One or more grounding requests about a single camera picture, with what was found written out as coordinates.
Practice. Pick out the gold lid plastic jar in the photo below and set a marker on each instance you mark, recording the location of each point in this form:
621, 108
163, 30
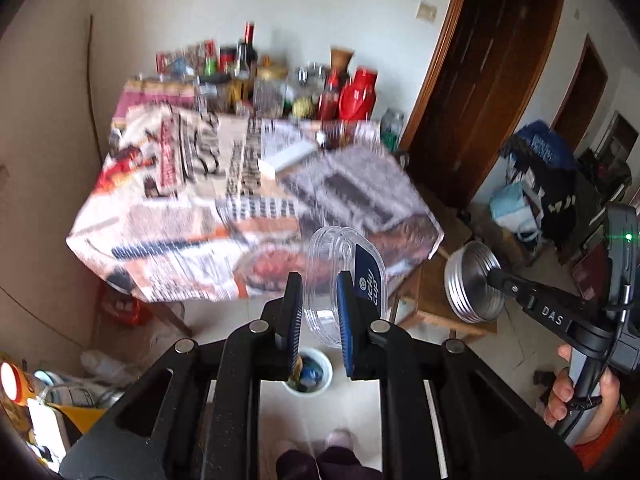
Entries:
270, 92

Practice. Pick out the black lid plastic jar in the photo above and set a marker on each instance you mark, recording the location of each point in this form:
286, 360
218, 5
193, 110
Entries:
212, 92

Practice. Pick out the pink printed cloth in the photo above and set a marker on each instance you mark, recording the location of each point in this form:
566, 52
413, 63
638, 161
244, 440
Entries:
155, 95

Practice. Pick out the dark wine bottle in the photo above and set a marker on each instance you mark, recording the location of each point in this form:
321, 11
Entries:
248, 50

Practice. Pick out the person's foot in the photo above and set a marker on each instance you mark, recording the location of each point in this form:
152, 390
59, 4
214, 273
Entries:
342, 442

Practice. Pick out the wall light switch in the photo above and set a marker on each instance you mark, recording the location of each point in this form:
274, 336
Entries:
426, 10

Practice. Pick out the clear container blue label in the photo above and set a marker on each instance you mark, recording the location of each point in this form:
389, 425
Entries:
367, 270

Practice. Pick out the person's right forearm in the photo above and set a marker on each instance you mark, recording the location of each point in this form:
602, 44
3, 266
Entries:
602, 452

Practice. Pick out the white bucket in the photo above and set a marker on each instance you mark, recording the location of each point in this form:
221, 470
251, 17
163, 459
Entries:
326, 370

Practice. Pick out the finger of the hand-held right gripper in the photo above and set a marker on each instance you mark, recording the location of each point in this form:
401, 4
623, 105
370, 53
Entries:
547, 307

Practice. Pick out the person's right hand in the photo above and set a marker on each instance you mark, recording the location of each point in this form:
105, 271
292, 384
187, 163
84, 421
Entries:
560, 395

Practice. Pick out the light blue plastic bag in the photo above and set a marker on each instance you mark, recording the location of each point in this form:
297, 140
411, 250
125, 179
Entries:
512, 207

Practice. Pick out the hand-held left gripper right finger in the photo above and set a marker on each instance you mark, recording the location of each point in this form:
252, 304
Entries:
345, 320

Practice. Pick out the red board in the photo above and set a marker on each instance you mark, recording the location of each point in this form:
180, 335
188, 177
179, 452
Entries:
590, 270

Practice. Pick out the narrow wooden door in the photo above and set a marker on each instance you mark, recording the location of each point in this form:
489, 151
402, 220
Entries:
582, 95

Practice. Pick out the glass jar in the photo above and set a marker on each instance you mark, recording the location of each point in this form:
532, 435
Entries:
391, 127

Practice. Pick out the person's legs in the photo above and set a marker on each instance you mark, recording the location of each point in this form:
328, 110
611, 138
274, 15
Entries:
320, 466

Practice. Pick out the yellow pineapple ornament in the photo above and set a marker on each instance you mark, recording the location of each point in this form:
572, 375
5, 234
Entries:
302, 107

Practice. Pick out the black bag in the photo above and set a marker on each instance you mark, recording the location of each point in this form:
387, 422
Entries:
555, 200

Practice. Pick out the orange lid jar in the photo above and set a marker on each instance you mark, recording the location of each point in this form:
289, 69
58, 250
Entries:
12, 382

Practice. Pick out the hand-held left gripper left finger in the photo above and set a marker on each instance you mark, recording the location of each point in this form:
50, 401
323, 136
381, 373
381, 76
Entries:
292, 320

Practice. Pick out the blue fluffy bag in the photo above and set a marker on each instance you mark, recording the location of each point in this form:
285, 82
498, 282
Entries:
540, 142

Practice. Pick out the brown clay vase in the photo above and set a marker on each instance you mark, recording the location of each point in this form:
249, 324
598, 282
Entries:
341, 60

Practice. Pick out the table with newspaper cover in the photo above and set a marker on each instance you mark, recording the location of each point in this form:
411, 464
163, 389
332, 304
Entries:
200, 220

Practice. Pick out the thin brown stick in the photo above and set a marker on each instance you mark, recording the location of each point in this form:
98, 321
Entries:
91, 75

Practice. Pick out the red plastic bag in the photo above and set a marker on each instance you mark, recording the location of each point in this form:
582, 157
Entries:
120, 307

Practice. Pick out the red thermos flask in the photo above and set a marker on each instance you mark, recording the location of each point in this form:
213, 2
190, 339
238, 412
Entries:
360, 92

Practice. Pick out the dark wooden door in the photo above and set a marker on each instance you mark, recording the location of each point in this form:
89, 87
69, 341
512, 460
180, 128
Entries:
492, 85

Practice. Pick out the yellow bag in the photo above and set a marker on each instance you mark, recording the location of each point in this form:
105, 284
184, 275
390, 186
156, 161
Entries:
80, 417

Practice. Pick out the wooden stool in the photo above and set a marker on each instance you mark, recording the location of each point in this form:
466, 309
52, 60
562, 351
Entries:
430, 316

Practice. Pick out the white rectangular box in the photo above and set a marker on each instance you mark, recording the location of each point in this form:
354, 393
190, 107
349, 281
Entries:
290, 157

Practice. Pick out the green bottle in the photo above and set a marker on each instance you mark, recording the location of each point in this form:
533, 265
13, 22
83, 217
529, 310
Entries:
211, 62

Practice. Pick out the red sauce bottle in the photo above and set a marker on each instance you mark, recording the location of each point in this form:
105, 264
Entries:
330, 97

